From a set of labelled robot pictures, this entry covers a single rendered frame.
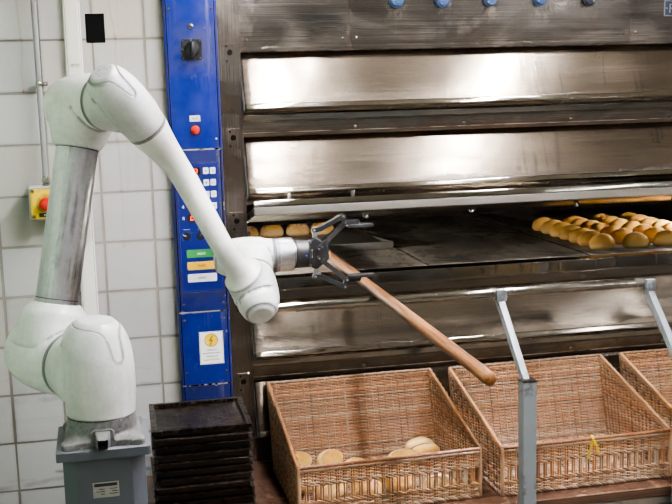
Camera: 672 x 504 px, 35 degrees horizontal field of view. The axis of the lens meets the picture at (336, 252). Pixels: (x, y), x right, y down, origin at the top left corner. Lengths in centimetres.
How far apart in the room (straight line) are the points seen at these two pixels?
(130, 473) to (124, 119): 80
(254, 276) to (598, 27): 160
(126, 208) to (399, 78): 95
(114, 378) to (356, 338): 123
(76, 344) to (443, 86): 157
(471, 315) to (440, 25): 95
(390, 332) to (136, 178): 95
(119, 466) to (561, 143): 189
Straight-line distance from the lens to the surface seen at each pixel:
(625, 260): 374
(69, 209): 257
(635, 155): 371
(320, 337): 342
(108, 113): 248
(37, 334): 255
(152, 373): 340
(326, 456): 335
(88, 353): 239
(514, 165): 353
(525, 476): 309
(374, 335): 346
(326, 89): 334
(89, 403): 242
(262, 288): 260
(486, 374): 216
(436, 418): 349
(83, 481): 246
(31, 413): 344
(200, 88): 327
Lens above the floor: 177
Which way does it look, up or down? 9 degrees down
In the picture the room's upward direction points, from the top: 2 degrees counter-clockwise
